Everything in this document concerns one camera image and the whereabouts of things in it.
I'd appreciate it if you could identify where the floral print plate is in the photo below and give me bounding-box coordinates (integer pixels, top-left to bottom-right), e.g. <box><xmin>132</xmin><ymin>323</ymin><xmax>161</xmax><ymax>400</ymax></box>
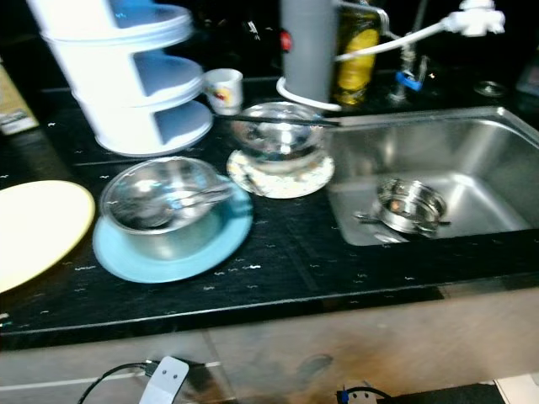
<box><xmin>226</xmin><ymin>147</ymin><xmax>336</xmax><ymax>199</ymax></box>

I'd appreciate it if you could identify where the white tap adapter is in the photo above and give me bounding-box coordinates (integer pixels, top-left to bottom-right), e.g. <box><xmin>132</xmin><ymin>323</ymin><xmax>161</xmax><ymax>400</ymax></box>
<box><xmin>448</xmin><ymin>0</ymin><xmax>506</xmax><ymax>37</ymax></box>

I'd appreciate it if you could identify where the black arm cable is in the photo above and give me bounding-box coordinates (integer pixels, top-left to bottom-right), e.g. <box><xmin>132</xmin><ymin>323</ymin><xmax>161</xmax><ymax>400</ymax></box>
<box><xmin>80</xmin><ymin>362</ymin><xmax>148</xmax><ymax>404</ymax></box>
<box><xmin>335</xmin><ymin>385</ymin><xmax>388</xmax><ymax>404</ymax></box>

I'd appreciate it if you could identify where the small steel pot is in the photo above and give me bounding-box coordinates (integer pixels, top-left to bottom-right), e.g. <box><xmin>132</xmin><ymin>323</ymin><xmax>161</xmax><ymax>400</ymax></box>
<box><xmin>355</xmin><ymin>177</ymin><xmax>456</xmax><ymax>239</ymax></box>

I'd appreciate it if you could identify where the white mug with cartoon print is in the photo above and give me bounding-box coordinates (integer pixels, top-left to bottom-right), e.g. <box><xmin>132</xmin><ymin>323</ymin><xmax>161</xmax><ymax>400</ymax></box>
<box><xmin>204</xmin><ymin>68</ymin><xmax>245</xmax><ymax>116</ymax></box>

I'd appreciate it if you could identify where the light blue plate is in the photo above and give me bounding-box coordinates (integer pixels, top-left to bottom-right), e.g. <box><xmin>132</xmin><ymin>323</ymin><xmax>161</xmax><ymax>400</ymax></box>
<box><xmin>93</xmin><ymin>185</ymin><xmax>254</xmax><ymax>284</ymax></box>

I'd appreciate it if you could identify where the white hose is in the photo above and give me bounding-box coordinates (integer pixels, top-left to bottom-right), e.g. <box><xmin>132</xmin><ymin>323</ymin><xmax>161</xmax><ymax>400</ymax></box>
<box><xmin>276</xmin><ymin>21</ymin><xmax>454</xmax><ymax>112</ymax></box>

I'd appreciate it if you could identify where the yellow plate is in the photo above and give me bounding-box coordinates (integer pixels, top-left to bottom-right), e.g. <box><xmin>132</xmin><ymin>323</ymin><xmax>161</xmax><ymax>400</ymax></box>
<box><xmin>0</xmin><ymin>180</ymin><xmax>96</xmax><ymax>294</ymax></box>

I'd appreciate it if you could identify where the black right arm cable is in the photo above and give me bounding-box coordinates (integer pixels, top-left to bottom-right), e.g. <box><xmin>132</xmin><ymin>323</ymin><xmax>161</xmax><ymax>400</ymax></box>
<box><xmin>335</xmin><ymin>385</ymin><xmax>388</xmax><ymax>404</ymax></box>

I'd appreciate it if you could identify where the beige carton box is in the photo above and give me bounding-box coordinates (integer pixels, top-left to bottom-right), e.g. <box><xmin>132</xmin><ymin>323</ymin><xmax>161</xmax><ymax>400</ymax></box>
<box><xmin>0</xmin><ymin>63</ymin><xmax>40</xmax><ymax>136</ymax></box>

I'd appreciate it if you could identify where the black chopstick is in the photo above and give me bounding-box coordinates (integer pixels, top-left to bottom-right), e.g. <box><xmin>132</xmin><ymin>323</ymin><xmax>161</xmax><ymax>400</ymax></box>
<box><xmin>215</xmin><ymin>112</ymin><xmax>342</xmax><ymax>127</ymax></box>

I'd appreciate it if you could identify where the white tiered shelf rack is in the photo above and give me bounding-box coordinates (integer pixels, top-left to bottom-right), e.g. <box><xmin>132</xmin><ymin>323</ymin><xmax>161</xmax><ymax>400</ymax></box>
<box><xmin>27</xmin><ymin>0</ymin><xmax>214</xmax><ymax>158</ymax></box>

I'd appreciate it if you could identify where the round metal lid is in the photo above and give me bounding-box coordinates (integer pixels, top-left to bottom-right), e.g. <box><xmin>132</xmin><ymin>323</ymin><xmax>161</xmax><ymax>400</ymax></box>
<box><xmin>474</xmin><ymin>80</ymin><xmax>509</xmax><ymax>98</ymax></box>

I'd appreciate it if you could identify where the stainless steel sink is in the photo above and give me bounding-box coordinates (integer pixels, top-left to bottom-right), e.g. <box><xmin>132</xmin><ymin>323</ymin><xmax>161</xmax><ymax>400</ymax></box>
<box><xmin>327</xmin><ymin>105</ymin><xmax>539</xmax><ymax>247</ymax></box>

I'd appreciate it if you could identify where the large steel bowl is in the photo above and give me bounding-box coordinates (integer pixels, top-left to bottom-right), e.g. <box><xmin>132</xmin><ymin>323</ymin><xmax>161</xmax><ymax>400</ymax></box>
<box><xmin>229</xmin><ymin>101</ymin><xmax>334</xmax><ymax>162</ymax></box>

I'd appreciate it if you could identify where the yellow oil bottle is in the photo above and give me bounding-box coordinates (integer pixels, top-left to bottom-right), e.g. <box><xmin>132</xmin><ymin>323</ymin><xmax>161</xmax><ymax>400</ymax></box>
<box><xmin>334</xmin><ymin>0</ymin><xmax>382</xmax><ymax>106</ymax></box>

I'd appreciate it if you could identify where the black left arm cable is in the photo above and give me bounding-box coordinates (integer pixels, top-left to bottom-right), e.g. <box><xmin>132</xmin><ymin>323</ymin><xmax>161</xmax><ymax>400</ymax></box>
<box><xmin>80</xmin><ymin>362</ymin><xmax>148</xmax><ymax>404</ymax></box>

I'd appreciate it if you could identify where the steel faucet with blue valve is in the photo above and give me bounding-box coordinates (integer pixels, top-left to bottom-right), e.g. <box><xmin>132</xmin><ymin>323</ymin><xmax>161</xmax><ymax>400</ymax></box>
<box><xmin>392</xmin><ymin>38</ymin><xmax>429</xmax><ymax>102</ymax></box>

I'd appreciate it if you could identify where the steel spoon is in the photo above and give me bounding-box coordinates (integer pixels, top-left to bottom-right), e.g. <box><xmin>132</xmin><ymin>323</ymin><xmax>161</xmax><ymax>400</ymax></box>
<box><xmin>126</xmin><ymin>187</ymin><xmax>232</xmax><ymax>224</ymax></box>

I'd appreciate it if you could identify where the grey cylindrical water filter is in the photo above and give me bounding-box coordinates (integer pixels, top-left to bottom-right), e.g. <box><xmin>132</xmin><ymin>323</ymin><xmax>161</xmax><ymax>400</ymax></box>
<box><xmin>280</xmin><ymin>0</ymin><xmax>338</xmax><ymax>104</ymax></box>

